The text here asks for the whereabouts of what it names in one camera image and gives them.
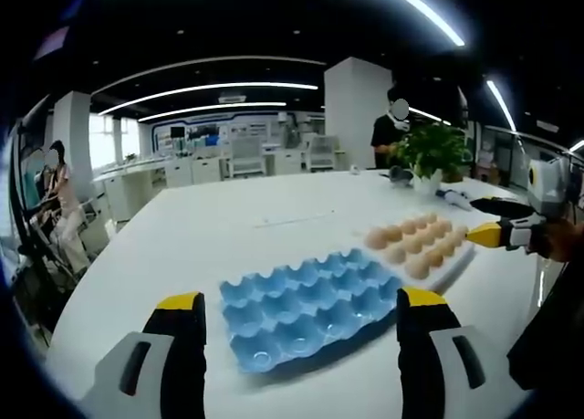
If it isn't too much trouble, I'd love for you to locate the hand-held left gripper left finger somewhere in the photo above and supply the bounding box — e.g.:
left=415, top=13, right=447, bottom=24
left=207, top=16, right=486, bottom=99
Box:
left=79, top=291, right=207, bottom=419

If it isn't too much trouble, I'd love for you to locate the person's right hand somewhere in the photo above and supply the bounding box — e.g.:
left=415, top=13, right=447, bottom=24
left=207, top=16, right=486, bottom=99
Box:
left=528, top=219, right=584, bottom=263

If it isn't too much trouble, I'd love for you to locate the white plastic egg holder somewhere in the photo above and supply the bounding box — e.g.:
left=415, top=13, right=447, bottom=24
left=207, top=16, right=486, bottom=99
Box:
left=364, top=217, right=478, bottom=295

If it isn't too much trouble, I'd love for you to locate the blue egg tray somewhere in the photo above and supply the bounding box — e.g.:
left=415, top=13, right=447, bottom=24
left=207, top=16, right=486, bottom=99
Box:
left=219, top=248, right=403, bottom=374

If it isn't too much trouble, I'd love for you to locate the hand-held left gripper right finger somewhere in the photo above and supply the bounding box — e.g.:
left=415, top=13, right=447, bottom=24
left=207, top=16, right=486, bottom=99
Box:
left=395, top=287, right=530, bottom=419

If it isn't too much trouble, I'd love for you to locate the dark grey object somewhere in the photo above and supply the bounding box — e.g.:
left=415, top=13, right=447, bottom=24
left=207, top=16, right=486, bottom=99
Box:
left=386, top=165, right=415, bottom=186

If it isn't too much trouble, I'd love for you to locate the long ceiling light strip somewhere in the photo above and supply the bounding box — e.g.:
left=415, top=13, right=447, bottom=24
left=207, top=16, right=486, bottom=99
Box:
left=97, top=82, right=319, bottom=116
left=371, top=0, right=467, bottom=47

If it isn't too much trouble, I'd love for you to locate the black round pan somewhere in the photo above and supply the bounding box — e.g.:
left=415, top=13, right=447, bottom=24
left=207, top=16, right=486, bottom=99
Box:
left=468, top=196, right=533, bottom=218

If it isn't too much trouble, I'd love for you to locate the person's dark clothing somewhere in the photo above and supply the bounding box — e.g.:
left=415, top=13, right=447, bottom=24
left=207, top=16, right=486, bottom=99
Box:
left=506, top=257, right=584, bottom=393

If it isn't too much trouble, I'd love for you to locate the white table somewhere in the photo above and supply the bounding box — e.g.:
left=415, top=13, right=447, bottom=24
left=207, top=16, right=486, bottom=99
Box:
left=45, top=167, right=548, bottom=419

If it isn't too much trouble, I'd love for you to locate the white and blue handheld device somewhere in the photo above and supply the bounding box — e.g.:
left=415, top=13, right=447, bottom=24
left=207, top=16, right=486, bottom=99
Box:
left=435, top=188, right=474, bottom=213

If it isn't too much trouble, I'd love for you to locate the black stand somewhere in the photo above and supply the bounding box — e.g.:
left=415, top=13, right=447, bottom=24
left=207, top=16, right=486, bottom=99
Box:
left=7, top=120, right=52, bottom=301

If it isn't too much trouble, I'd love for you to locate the green potted plant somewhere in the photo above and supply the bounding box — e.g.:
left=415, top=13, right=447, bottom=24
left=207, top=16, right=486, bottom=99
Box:
left=391, top=122, right=472, bottom=194

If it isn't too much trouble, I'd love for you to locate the white office chair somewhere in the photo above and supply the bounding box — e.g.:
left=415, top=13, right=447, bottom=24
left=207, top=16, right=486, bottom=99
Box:
left=308, top=134, right=341, bottom=172
left=229, top=137, right=265, bottom=179

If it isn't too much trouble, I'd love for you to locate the group of brown eggs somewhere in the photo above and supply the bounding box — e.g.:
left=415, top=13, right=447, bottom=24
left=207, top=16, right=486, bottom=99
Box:
left=363, top=212, right=469, bottom=281

